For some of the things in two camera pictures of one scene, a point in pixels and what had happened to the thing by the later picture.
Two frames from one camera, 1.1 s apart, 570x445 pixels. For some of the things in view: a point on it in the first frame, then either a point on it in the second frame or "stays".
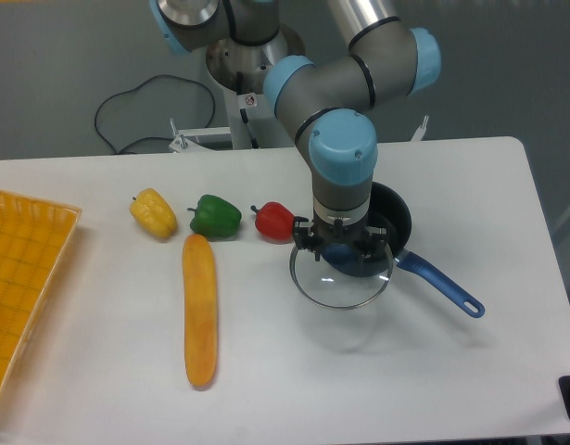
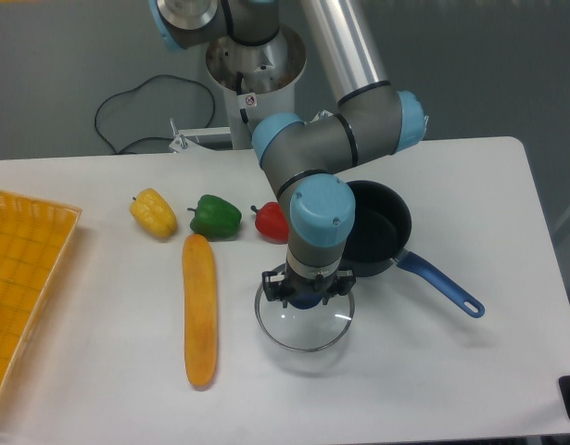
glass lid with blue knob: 340,279 → 306,329
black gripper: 370,241 → 277,286
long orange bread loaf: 200,310 stays
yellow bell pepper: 154,213 stays
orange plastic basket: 27,241 stays
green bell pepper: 216,219 stays
